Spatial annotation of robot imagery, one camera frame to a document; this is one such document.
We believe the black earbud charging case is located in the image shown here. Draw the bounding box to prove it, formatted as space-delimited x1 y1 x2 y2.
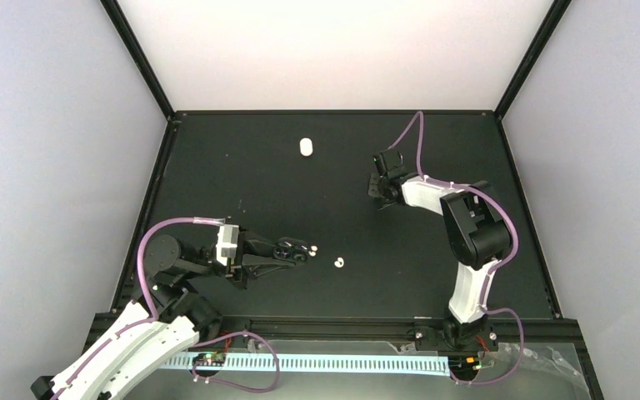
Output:
273 237 310 263

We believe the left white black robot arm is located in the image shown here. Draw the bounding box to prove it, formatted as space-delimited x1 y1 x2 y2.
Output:
31 225 318 399

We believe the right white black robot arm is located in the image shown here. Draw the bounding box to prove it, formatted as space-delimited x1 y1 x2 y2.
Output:
367 149 518 349

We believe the white capsule object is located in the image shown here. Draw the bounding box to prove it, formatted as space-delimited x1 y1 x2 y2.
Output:
299 137 313 158

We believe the clear plastic sheet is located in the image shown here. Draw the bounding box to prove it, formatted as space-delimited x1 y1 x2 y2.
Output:
379 342 591 399

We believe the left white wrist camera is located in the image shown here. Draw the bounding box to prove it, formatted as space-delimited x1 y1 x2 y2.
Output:
215 224 240 266

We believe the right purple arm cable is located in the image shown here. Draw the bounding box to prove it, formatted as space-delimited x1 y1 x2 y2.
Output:
388 111 521 313

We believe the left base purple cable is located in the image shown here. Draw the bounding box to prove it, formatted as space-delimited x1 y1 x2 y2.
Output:
191 329 283 393

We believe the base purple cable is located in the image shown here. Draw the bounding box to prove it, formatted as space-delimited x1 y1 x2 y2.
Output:
191 329 283 393
449 307 525 387

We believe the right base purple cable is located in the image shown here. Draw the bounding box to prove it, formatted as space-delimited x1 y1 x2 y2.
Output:
449 307 525 387

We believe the white slotted cable duct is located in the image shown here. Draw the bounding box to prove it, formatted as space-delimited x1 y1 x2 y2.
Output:
160 352 450 377

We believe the black front mounting rail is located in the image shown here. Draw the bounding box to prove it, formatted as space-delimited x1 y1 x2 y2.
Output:
82 313 587 356

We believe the right black frame post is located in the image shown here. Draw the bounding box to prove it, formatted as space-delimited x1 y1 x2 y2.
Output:
494 0 572 120

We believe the black frame post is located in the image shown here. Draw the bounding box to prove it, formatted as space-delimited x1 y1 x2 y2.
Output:
100 0 175 120
494 0 572 120

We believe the left black frame post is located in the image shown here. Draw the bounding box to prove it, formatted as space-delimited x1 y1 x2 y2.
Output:
100 0 175 120

